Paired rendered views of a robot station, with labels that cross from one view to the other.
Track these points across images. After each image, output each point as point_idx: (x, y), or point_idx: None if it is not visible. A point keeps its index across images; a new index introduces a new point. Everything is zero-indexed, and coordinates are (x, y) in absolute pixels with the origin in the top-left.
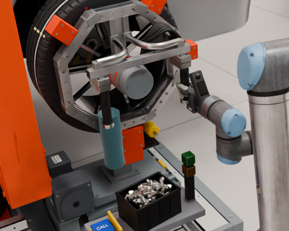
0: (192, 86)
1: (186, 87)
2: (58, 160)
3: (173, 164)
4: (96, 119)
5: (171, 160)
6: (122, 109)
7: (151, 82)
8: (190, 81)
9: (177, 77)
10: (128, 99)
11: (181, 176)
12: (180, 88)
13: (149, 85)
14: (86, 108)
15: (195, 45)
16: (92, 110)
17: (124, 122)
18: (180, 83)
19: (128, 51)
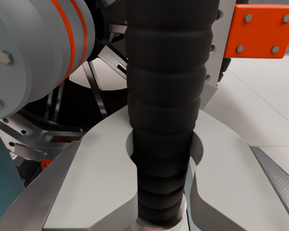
0: (194, 188)
1: (105, 186)
2: (13, 156)
3: (186, 195)
4: None
5: (187, 188)
6: (95, 122)
7: (16, 66)
8: (207, 126)
9: (202, 94)
10: (120, 108)
11: (186, 220)
12: (58, 162)
13: (10, 79)
14: (33, 101)
15: None
16: (43, 107)
17: (61, 150)
18: (127, 113)
19: (105, 1)
